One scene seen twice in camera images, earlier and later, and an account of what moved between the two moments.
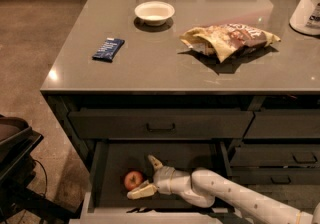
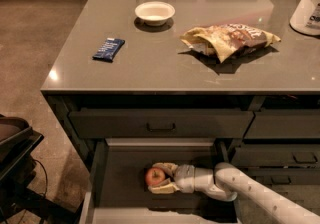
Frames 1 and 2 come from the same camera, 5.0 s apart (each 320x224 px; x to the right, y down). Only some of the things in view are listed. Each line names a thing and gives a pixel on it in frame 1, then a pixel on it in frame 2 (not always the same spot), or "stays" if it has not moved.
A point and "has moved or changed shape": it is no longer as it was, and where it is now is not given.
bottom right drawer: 275,176 stays
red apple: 132,180 has moved or changed shape
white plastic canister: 306,15 stays
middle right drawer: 275,155 stays
